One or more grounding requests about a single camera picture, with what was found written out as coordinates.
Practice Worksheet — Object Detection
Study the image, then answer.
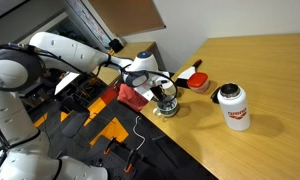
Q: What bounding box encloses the black bottle lid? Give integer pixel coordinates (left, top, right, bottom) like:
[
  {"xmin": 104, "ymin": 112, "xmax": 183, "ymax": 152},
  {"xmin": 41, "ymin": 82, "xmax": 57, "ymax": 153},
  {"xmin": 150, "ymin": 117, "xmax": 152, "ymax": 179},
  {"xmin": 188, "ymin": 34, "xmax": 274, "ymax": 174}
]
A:
[{"xmin": 210, "ymin": 85, "xmax": 223, "ymax": 105}]

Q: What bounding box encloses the white bottle with red print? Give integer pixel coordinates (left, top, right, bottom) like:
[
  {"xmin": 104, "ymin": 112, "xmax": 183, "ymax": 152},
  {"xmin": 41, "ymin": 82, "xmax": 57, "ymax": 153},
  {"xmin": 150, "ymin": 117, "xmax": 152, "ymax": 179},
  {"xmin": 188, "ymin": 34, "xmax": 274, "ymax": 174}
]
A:
[{"xmin": 217, "ymin": 82, "xmax": 252, "ymax": 132}]

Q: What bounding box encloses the thin white cable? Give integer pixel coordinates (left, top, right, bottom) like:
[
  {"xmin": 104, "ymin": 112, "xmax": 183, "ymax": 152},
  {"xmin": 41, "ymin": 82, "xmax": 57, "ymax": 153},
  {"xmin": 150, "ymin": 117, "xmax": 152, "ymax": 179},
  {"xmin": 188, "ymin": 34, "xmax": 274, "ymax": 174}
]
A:
[{"xmin": 132, "ymin": 115, "xmax": 147, "ymax": 151}]

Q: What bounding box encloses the salmon red towel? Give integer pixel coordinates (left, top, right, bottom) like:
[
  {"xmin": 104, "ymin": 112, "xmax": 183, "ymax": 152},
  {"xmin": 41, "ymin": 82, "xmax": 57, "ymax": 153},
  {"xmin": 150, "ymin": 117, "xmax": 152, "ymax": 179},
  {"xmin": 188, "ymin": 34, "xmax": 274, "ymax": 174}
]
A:
[{"xmin": 116, "ymin": 83, "xmax": 152, "ymax": 113}]

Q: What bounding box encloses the red bowl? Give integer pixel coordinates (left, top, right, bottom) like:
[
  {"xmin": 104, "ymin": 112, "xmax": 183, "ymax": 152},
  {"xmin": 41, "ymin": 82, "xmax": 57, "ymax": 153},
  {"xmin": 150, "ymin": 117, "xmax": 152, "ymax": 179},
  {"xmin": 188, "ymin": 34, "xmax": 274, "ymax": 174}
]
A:
[{"xmin": 186, "ymin": 71, "xmax": 211, "ymax": 94}]

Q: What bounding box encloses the black orange clamp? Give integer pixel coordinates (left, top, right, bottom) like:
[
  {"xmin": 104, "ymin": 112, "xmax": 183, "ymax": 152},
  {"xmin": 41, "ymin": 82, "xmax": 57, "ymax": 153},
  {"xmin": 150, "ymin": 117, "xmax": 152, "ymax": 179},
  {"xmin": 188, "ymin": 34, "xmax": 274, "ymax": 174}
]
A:
[
  {"xmin": 122, "ymin": 148, "xmax": 139, "ymax": 175},
  {"xmin": 102, "ymin": 135, "xmax": 119, "ymax": 156}
]

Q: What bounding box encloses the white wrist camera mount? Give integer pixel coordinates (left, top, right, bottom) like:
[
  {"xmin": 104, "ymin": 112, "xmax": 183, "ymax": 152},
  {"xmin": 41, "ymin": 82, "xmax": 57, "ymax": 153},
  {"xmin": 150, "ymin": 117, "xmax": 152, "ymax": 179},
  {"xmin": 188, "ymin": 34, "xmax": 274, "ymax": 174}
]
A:
[{"xmin": 135, "ymin": 83, "xmax": 158, "ymax": 102}]

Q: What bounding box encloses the framed printed wall board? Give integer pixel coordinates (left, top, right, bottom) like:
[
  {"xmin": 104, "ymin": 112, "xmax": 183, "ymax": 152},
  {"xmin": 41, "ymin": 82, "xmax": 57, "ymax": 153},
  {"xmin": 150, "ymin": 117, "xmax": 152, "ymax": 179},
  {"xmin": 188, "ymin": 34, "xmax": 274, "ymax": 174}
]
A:
[{"xmin": 64, "ymin": 0, "xmax": 113, "ymax": 48}]

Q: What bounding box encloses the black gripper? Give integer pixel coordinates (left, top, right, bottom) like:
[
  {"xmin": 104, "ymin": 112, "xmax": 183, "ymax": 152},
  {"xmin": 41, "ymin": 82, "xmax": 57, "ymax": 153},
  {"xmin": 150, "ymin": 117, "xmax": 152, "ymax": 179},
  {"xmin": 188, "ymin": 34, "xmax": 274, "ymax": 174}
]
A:
[{"xmin": 150, "ymin": 84, "xmax": 174, "ymax": 106}]

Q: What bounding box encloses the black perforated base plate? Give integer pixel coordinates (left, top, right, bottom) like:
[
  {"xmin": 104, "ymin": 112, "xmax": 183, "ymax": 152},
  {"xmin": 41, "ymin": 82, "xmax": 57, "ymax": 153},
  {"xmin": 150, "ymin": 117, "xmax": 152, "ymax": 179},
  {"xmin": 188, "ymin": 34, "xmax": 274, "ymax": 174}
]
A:
[{"xmin": 86, "ymin": 141, "xmax": 164, "ymax": 180}]

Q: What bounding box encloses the small black box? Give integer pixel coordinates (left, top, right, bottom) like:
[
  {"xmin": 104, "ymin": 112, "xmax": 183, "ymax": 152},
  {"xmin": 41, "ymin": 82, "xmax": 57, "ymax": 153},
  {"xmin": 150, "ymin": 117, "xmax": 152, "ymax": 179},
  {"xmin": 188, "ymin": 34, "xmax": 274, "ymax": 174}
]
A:
[{"xmin": 108, "ymin": 37, "xmax": 125, "ymax": 54}]

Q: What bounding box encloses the brown cork board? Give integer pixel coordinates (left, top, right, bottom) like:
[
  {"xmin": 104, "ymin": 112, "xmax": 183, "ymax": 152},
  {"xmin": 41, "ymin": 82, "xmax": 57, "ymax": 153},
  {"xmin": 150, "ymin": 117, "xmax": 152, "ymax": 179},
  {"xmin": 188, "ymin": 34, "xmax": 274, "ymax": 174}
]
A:
[{"xmin": 87, "ymin": 0, "xmax": 167, "ymax": 38}]

